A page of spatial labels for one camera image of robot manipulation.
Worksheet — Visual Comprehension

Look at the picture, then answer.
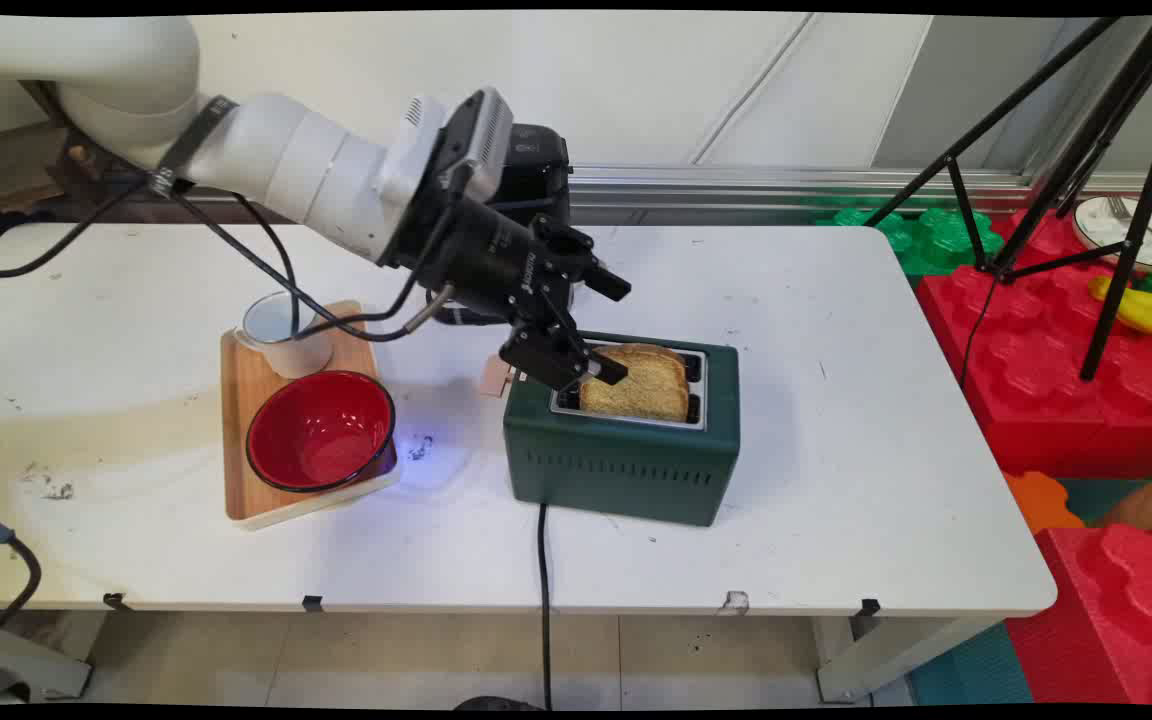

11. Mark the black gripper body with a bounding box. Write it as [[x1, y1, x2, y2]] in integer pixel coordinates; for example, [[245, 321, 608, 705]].
[[381, 193, 574, 324]]

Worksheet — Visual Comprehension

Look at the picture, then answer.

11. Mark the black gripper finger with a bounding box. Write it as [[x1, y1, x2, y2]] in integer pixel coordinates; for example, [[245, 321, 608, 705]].
[[533, 214, 633, 304], [499, 289, 629, 394]]

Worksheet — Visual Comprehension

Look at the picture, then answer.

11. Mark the tan toaster lever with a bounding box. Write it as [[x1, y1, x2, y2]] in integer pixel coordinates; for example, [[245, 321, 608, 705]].
[[480, 355, 518, 399]]

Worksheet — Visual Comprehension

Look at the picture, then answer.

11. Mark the toasted bread slice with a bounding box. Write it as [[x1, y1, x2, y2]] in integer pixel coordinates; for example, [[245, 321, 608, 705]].
[[579, 343, 691, 423]]

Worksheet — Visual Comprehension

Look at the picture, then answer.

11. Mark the black coffee machine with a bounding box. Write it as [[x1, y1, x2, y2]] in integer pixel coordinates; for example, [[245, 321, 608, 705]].
[[425, 123, 575, 328]]

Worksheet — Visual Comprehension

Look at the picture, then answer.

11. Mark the dark green toaster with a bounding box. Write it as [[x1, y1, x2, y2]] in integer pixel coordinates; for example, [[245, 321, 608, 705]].
[[503, 330, 742, 528]]

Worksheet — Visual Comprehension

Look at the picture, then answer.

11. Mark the white mug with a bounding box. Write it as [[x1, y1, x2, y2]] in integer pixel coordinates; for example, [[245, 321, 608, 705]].
[[232, 291, 335, 380]]

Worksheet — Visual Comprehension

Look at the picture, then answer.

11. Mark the red bowl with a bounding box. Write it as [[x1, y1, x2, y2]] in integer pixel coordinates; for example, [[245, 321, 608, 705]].
[[245, 370, 398, 494]]

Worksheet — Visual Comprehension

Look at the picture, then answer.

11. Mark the wooden tray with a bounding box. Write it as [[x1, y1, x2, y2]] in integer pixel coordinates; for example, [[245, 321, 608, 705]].
[[220, 300, 404, 532]]

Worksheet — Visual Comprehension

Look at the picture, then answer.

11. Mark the green foam block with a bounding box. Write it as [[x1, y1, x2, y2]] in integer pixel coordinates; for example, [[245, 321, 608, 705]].
[[815, 206, 1006, 278]]

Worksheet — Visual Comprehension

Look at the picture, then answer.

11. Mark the white table leg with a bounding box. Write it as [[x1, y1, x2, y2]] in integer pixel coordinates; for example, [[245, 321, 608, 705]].
[[814, 614, 999, 705]]

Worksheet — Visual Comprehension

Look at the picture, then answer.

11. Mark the large red foam block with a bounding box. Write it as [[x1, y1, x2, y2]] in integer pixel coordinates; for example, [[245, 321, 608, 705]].
[[915, 209, 1152, 480], [1003, 523, 1152, 707]]

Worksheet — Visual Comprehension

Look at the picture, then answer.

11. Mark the orange foam block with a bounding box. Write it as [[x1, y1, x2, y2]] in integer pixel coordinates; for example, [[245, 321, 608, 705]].
[[1001, 470, 1086, 536]]

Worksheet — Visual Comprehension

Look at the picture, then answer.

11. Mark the white plate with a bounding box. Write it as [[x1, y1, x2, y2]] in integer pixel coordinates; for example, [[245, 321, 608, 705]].
[[1072, 196, 1152, 275]]

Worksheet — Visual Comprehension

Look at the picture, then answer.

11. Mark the teal foam mat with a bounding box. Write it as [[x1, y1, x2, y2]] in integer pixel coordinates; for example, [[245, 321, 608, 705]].
[[907, 624, 1036, 707]]

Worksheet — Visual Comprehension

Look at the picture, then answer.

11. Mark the silver fork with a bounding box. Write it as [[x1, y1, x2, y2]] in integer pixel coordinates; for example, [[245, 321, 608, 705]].
[[1107, 196, 1152, 264]]

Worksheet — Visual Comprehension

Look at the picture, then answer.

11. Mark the black tripod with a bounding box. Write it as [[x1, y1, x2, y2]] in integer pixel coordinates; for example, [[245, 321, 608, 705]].
[[864, 15, 1152, 383]]

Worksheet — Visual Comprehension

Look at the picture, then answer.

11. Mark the grey metal table foot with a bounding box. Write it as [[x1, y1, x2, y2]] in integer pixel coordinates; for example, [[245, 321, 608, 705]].
[[0, 612, 94, 707]]

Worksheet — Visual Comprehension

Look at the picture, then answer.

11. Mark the tan skin-coloured limb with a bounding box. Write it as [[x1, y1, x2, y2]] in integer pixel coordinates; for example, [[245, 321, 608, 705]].
[[1099, 464, 1152, 532]]

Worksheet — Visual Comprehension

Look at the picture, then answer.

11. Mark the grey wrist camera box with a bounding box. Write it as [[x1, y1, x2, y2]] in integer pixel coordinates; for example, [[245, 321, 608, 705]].
[[378, 87, 517, 208]]

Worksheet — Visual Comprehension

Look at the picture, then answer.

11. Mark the aluminium wall rail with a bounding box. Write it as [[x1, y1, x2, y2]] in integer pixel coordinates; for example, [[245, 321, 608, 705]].
[[566, 164, 1152, 213]]

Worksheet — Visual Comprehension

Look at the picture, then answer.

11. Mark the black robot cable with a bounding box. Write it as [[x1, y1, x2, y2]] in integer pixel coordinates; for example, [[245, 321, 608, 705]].
[[0, 172, 459, 344]]

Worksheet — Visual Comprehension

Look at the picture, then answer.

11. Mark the black toaster power cord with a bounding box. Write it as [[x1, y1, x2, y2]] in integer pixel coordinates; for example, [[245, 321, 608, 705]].
[[535, 502, 554, 711]]

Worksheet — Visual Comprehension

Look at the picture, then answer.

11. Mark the black strap on arm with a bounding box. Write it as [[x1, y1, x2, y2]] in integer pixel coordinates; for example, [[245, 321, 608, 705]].
[[148, 95, 239, 198]]

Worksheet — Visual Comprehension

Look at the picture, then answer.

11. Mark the black cable with metal plug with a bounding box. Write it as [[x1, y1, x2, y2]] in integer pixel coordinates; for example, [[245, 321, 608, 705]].
[[0, 499, 43, 673]]

